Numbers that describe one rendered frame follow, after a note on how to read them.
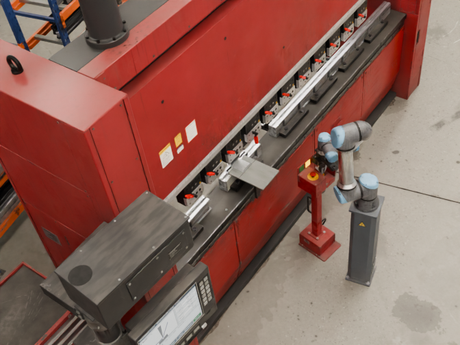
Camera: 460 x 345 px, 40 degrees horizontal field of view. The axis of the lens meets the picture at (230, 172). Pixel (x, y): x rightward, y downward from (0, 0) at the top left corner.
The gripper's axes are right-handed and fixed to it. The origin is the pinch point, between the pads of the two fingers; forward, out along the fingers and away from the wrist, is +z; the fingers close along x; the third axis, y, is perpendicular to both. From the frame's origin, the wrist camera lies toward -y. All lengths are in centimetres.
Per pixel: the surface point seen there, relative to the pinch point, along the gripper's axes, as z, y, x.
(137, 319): -88, -34, 173
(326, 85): -13, 43, -55
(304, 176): -4.3, 5.3, 13.3
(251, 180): -26, 17, 51
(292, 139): -11.8, 28.1, -1.0
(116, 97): -157, 11, 132
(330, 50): -38, 49, -64
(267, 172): -25.8, 13.7, 40.1
